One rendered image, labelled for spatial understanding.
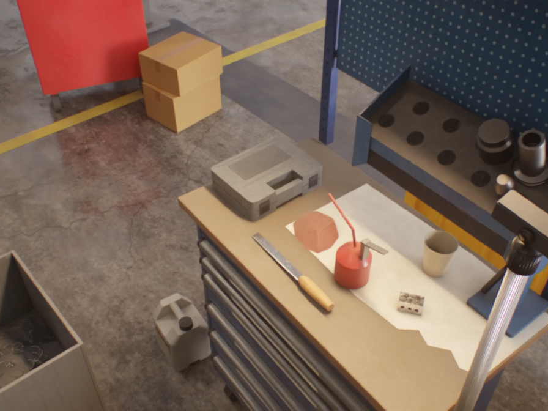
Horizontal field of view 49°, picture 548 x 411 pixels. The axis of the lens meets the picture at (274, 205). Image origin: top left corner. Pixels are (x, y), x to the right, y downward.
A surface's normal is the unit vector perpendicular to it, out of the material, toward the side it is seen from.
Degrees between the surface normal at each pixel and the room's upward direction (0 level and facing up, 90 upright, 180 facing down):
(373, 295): 0
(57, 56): 90
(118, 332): 0
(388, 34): 90
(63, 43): 90
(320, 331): 0
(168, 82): 90
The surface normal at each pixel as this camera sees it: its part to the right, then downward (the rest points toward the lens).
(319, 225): -0.15, -0.82
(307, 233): -0.55, -0.42
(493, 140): -0.36, -0.48
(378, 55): -0.80, 0.40
